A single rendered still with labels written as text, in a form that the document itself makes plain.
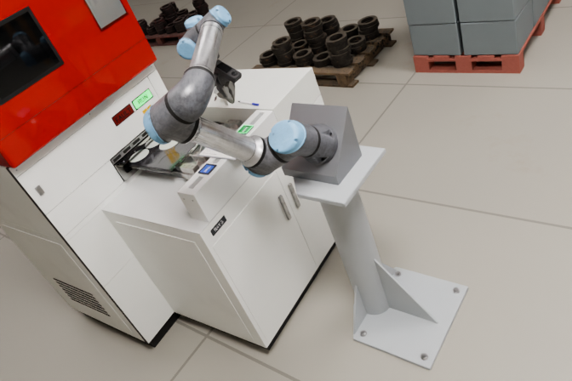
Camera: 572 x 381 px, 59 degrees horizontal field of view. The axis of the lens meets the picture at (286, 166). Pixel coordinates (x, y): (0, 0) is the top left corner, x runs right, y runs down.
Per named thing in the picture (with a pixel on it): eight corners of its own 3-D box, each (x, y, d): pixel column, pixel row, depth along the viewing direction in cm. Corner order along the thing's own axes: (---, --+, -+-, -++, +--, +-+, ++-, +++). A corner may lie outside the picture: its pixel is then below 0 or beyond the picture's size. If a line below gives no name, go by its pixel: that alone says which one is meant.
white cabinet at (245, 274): (180, 321, 271) (101, 210, 226) (275, 201, 328) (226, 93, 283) (275, 360, 233) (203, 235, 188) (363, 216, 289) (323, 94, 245)
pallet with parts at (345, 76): (298, 42, 528) (285, 5, 506) (398, 39, 457) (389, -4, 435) (252, 84, 483) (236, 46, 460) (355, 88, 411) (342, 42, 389)
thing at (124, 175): (123, 181, 234) (113, 165, 229) (183, 126, 260) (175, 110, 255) (126, 181, 233) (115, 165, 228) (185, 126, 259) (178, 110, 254)
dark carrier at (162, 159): (121, 163, 238) (121, 162, 238) (168, 122, 259) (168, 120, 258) (170, 171, 218) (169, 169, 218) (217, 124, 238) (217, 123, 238)
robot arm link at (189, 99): (187, 85, 136) (213, -5, 170) (163, 106, 142) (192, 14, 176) (220, 110, 142) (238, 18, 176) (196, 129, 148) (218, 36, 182)
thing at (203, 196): (191, 218, 198) (176, 192, 190) (266, 135, 230) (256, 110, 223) (208, 223, 192) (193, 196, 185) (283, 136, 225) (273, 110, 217)
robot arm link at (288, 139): (323, 147, 175) (300, 142, 165) (294, 165, 182) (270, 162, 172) (311, 117, 179) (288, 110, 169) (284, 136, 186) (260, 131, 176)
